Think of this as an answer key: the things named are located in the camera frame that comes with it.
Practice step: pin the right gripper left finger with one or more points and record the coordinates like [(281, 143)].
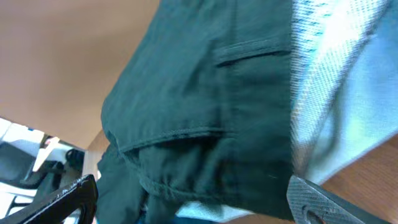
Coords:
[(81, 194)]

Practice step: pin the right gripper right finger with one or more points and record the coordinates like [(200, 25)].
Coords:
[(311, 204)]

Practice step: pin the black shorts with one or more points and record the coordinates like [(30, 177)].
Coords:
[(201, 113)]

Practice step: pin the light blue denim shorts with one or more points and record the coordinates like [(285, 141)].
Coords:
[(293, 110)]

